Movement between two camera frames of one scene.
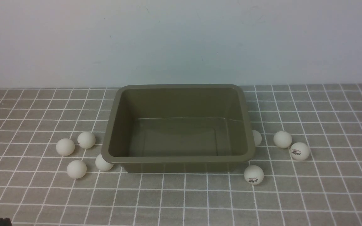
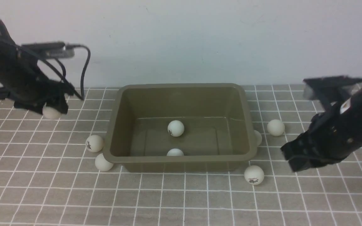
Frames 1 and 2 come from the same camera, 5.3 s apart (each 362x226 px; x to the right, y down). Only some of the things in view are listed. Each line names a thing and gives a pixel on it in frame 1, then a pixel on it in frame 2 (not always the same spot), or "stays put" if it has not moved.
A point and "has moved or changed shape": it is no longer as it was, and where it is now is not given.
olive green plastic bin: [177, 128] stays put
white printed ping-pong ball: [299, 151] has moved or changed shape
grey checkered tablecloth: [319, 163] stays put
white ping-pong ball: [257, 137] stays put
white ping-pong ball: [65, 147] to [51, 113]
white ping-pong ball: [76, 169] to [175, 152]
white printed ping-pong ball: [254, 174] stays put
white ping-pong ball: [86, 140] to [94, 143]
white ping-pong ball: [101, 164] stays put
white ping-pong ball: [282, 139] to [275, 127]
